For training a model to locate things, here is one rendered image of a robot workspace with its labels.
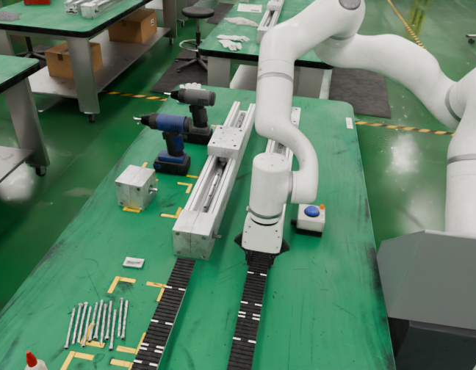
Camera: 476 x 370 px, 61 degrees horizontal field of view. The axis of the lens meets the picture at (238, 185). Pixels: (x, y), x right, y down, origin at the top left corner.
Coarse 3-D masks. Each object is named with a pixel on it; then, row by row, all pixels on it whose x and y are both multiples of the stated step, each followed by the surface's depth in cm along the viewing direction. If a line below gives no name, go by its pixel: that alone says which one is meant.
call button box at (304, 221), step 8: (304, 208) 123; (304, 216) 120; (312, 216) 120; (320, 216) 121; (296, 224) 124; (304, 224) 120; (312, 224) 119; (320, 224) 119; (296, 232) 122; (304, 232) 122; (312, 232) 121; (320, 232) 121
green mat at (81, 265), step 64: (320, 128) 181; (320, 192) 141; (64, 256) 110; (128, 256) 111; (320, 256) 116; (0, 320) 93; (64, 320) 94; (128, 320) 95; (192, 320) 96; (320, 320) 98; (384, 320) 99
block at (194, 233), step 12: (180, 216) 112; (192, 216) 112; (204, 216) 113; (180, 228) 108; (192, 228) 108; (204, 228) 108; (180, 240) 109; (192, 240) 108; (204, 240) 108; (180, 252) 112; (192, 252) 111; (204, 252) 110
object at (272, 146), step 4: (268, 140) 152; (272, 140) 152; (268, 144) 150; (272, 144) 150; (276, 144) 158; (280, 144) 156; (268, 148) 147; (272, 148) 147; (276, 148) 155; (280, 148) 153; (284, 148) 156; (288, 148) 148; (272, 152) 145; (276, 152) 153; (280, 152) 151; (284, 152) 154; (288, 152) 146; (292, 152) 146; (288, 156) 143; (284, 204) 121; (284, 208) 119; (284, 212) 118
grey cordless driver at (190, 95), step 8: (184, 88) 155; (176, 96) 154; (184, 96) 154; (192, 96) 153; (200, 96) 152; (208, 96) 152; (192, 104) 156; (200, 104) 154; (208, 104) 154; (192, 112) 158; (200, 112) 157; (200, 120) 159; (192, 128) 160; (200, 128) 160; (208, 128) 162; (184, 136) 162; (192, 136) 161; (200, 136) 161; (208, 136) 161; (200, 144) 163
